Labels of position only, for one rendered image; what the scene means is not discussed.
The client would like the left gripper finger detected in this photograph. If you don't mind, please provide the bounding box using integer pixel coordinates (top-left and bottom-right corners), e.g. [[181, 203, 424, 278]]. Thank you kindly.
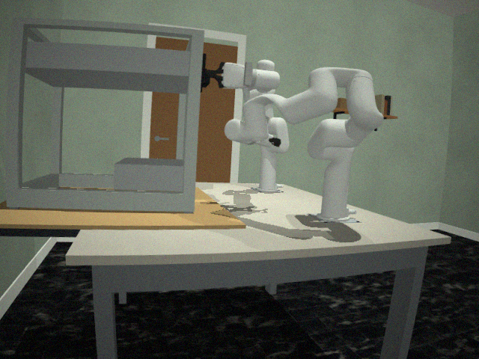
[[269, 138, 281, 147]]

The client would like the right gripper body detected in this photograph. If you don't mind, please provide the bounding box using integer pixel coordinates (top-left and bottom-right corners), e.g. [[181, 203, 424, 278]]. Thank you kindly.
[[222, 63, 247, 89]]

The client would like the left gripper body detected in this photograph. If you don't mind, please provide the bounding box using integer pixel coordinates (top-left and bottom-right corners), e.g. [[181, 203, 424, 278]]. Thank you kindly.
[[254, 134, 274, 147]]

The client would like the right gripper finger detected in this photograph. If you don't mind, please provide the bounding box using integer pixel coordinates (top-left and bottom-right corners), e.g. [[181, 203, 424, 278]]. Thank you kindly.
[[207, 62, 225, 74], [207, 73, 226, 88]]

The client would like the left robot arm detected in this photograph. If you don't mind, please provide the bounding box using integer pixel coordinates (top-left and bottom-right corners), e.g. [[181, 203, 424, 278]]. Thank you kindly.
[[225, 67, 384, 221]]

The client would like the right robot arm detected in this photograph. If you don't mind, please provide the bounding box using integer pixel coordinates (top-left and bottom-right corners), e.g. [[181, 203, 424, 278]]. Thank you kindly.
[[242, 60, 289, 191]]

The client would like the tan flat board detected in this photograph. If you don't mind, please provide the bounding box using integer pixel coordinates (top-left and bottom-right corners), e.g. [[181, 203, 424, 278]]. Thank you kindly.
[[0, 187, 246, 230]]

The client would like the grey rectangular metal frame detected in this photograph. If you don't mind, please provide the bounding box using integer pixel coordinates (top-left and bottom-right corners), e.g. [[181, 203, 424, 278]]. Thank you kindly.
[[5, 17, 204, 213]]

